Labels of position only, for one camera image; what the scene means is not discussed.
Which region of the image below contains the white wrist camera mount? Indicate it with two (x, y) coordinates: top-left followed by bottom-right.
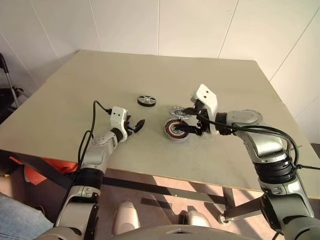
(109, 106), (129, 136)
(191, 83), (219, 135)

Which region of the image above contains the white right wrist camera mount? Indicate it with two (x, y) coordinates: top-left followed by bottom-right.
(191, 83), (219, 135)

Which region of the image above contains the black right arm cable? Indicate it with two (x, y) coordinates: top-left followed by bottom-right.
(197, 113), (320, 171)

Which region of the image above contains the dark metal table frame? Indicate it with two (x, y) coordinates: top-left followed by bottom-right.
(0, 149), (263, 225)

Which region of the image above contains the silver robot torso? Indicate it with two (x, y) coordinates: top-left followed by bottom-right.
(37, 223), (283, 240)

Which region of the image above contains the pale rounded shell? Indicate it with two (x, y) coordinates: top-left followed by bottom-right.
(113, 201), (141, 236)
(187, 209), (212, 228)

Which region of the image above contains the black cart with silver pole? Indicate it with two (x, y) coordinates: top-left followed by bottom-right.
(0, 52), (32, 121)

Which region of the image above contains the black spoked rotor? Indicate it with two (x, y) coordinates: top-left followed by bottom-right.
(136, 94), (157, 108)

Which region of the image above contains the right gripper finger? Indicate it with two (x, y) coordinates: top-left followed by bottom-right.
(173, 124), (201, 134)
(180, 106), (199, 117)

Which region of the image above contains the blue denim fabric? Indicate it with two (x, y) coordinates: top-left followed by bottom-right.
(0, 192), (55, 240)

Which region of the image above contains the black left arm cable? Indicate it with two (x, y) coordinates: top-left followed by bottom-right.
(77, 100), (113, 173)

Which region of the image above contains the orange fabric bundle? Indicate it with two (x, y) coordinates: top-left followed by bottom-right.
(8, 156), (78, 186)

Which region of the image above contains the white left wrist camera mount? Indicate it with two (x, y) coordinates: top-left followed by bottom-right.
(109, 106), (129, 136)

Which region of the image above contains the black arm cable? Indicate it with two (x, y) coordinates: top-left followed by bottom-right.
(197, 113), (320, 171)
(77, 100), (113, 173)

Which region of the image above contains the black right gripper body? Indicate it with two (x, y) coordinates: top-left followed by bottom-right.
(192, 98), (211, 137)

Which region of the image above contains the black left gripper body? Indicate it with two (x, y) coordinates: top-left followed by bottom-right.
(126, 114), (138, 137)

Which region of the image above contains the motor rotor with copper windings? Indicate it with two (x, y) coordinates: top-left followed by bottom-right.
(163, 118), (190, 143)

